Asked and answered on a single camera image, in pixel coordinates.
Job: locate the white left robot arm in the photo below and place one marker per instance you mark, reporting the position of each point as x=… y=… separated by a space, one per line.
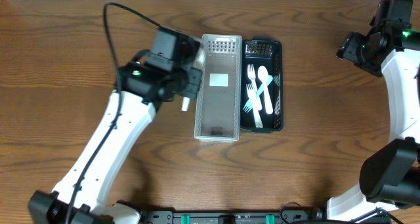
x=81 y=196

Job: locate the clear plastic basket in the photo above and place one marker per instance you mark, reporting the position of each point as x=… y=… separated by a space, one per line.
x=218 y=101

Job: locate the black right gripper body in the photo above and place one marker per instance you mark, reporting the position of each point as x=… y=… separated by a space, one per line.
x=345 y=47

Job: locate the thin white spoon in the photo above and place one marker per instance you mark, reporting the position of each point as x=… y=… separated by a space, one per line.
x=185 y=104

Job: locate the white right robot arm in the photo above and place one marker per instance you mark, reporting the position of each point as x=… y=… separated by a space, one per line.
x=388 y=179

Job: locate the thick white plastic spoon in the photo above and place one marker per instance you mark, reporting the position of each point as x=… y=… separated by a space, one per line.
x=263 y=76

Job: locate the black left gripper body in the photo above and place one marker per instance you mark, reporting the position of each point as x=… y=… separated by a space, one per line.
x=195 y=78

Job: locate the white plastic fork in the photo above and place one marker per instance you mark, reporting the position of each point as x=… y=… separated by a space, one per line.
x=252 y=77

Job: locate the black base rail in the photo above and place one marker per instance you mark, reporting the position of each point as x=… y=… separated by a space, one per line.
x=290 y=213

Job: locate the mint green plastic fork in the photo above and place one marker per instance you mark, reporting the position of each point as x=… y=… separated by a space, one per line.
x=248 y=105

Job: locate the dark green plastic basket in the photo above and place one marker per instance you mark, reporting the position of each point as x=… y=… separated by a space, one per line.
x=268 y=53

